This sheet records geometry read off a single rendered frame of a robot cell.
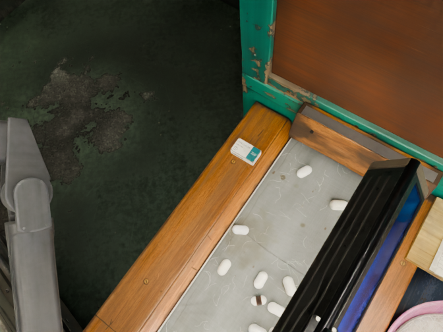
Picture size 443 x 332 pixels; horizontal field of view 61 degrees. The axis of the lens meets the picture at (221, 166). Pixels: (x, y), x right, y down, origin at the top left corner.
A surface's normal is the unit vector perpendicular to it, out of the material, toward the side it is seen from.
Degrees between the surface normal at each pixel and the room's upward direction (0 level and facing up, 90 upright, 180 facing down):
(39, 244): 51
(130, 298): 0
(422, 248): 0
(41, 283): 45
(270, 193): 0
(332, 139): 67
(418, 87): 90
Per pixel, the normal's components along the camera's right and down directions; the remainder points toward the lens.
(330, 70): -0.57, 0.77
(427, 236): -0.07, -0.40
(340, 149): -0.56, 0.56
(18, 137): 0.57, -0.07
